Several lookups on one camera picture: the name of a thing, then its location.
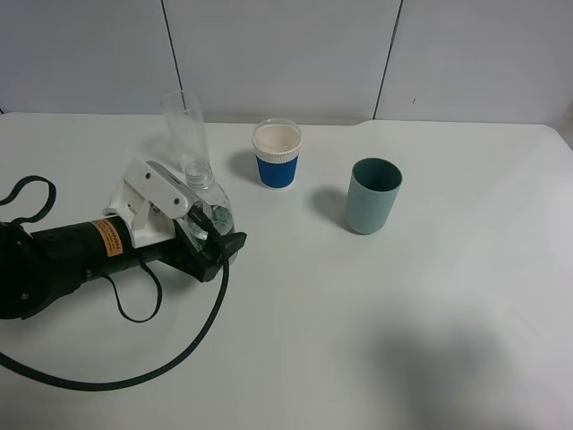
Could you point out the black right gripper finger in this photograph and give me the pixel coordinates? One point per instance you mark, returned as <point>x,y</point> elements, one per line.
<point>229,244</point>

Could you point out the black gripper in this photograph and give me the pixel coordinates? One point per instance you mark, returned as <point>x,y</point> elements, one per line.
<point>105,246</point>

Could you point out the clear bottle with green label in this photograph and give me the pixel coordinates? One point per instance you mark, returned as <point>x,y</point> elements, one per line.
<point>200,178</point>

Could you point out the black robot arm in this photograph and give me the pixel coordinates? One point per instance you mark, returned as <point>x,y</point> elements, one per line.
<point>41,267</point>

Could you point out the blue and white paper cup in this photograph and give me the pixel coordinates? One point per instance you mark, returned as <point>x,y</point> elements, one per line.
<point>277,143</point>

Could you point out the teal green plastic cup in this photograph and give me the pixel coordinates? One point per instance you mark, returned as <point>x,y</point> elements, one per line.
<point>373,188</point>

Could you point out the tall clear drinking glass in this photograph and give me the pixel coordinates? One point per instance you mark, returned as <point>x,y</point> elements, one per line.
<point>185,123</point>

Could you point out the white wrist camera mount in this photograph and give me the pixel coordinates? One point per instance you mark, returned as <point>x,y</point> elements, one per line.
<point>151,201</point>

